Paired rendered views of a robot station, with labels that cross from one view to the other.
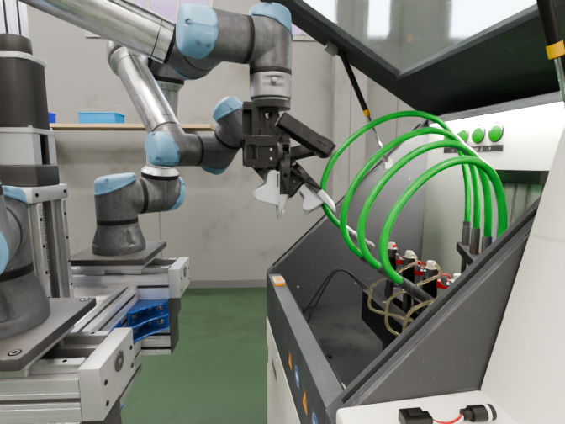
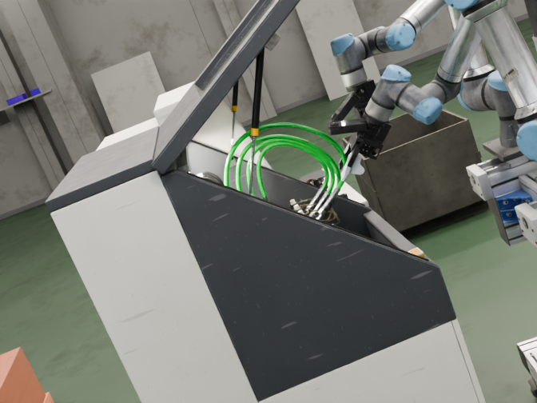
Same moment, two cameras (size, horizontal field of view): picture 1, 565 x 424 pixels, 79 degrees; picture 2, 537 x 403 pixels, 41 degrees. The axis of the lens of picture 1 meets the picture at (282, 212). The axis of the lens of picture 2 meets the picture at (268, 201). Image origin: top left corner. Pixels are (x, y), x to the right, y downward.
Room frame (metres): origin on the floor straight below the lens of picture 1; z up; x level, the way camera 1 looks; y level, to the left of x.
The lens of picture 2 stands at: (2.90, -0.05, 1.74)
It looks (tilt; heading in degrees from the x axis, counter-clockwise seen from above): 14 degrees down; 188
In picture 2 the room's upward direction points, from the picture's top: 22 degrees counter-clockwise
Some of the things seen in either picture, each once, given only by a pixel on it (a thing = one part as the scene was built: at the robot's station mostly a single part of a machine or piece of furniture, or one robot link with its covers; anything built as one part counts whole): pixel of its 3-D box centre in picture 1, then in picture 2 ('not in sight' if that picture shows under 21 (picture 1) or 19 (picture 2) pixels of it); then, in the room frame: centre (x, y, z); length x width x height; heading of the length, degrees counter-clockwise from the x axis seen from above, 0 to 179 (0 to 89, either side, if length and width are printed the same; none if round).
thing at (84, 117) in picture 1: (102, 119); not in sight; (3.07, 1.56, 1.67); 0.31 x 0.22 x 0.10; 93
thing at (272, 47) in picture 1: (268, 43); (347, 53); (0.64, 0.02, 1.51); 0.09 x 0.08 x 0.11; 118
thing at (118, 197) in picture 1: (118, 195); not in sight; (1.05, 0.50, 1.20); 0.13 x 0.12 x 0.14; 136
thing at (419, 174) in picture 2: not in sight; (413, 171); (-2.01, 0.28, 0.32); 0.92 x 0.76 x 0.64; 9
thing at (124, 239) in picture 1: (118, 233); not in sight; (1.04, 0.50, 1.09); 0.15 x 0.15 x 0.10
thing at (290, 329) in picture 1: (294, 346); (401, 257); (0.77, -0.03, 0.87); 0.62 x 0.04 x 0.16; 10
